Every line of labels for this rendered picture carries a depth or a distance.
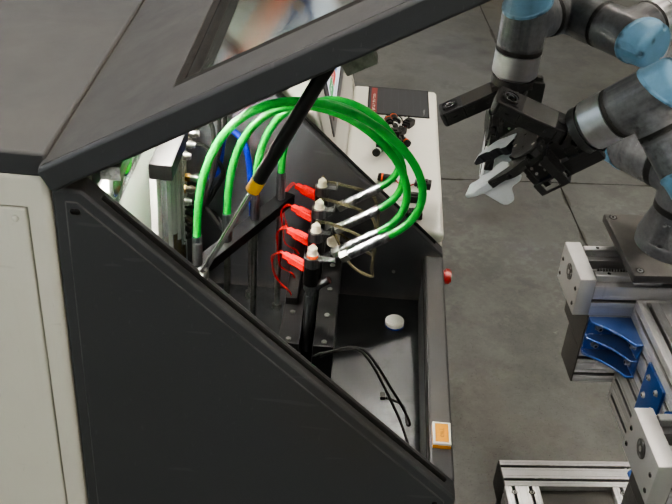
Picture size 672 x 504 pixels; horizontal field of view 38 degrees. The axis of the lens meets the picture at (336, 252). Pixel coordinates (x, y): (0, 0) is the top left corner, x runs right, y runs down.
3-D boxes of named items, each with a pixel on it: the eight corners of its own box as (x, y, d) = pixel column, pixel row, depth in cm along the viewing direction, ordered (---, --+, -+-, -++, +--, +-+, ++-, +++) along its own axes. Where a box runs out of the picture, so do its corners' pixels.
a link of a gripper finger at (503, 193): (486, 225, 152) (534, 190, 148) (462, 200, 150) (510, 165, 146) (485, 214, 155) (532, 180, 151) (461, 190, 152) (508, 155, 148)
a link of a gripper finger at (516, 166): (494, 193, 147) (541, 158, 143) (487, 186, 147) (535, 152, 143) (491, 177, 151) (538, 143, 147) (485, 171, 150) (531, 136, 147)
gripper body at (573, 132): (538, 199, 149) (605, 167, 141) (502, 162, 146) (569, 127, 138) (545, 166, 154) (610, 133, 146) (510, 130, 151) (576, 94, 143)
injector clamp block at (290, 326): (328, 408, 183) (333, 346, 174) (275, 404, 183) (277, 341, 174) (339, 298, 211) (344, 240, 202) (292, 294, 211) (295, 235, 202)
